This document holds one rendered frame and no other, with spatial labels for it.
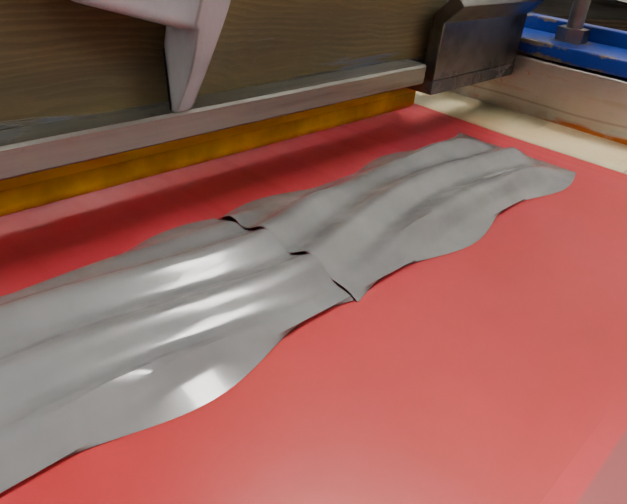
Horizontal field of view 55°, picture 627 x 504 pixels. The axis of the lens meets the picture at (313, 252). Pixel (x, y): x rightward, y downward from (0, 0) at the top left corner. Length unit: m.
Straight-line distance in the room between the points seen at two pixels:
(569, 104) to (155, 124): 0.28
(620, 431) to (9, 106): 0.19
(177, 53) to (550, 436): 0.16
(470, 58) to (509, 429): 0.25
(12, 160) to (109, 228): 0.05
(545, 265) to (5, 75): 0.19
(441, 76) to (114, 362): 0.25
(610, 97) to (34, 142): 0.32
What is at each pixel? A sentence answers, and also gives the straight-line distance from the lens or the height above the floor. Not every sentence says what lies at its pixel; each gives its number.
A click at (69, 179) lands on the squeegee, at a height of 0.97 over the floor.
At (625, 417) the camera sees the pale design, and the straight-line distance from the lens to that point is 0.18.
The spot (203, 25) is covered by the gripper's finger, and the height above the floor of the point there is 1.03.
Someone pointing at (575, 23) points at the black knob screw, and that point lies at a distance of 0.44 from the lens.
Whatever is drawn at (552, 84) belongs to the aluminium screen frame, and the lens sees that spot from 0.42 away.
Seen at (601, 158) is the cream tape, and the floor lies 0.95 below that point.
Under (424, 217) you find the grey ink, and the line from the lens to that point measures 0.24.
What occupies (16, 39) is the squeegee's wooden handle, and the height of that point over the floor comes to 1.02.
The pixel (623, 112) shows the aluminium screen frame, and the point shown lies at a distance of 0.41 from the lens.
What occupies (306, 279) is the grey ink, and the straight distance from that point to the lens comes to 0.19.
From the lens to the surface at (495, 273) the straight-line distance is 0.23.
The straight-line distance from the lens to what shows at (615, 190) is 0.33.
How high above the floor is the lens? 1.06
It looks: 30 degrees down
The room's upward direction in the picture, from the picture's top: 6 degrees clockwise
